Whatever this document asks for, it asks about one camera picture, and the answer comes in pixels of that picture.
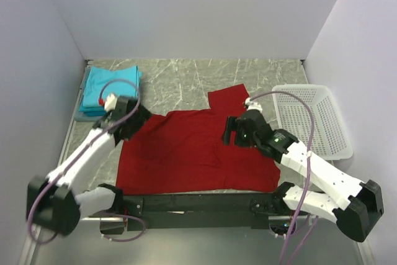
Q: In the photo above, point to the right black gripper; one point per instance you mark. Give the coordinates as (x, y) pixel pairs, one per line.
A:
(234, 123)

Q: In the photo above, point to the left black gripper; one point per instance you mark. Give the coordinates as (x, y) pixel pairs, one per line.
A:
(142, 115)

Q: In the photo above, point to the red t shirt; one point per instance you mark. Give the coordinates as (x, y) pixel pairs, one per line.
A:
(182, 151)

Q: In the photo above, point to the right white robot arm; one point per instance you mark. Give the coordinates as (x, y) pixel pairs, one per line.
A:
(353, 205)

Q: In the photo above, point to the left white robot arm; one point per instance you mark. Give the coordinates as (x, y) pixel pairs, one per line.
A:
(58, 201)

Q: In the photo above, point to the teal folded t shirt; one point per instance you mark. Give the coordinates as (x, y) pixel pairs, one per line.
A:
(92, 111)

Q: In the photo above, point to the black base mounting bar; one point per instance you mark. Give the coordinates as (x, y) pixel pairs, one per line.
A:
(225, 210)

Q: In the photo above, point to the white plastic perforated basket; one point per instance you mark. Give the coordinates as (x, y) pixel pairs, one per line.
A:
(330, 139)

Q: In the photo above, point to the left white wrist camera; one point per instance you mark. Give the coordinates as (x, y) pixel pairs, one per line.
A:
(109, 103)

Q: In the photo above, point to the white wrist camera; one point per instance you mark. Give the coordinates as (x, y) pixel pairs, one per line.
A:
(109, 103)
(252, 105)

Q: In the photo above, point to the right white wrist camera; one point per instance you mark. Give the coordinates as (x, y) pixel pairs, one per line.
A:
(252, 105)

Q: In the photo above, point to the aluminium frame rail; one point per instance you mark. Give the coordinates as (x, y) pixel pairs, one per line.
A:
(101, 83)

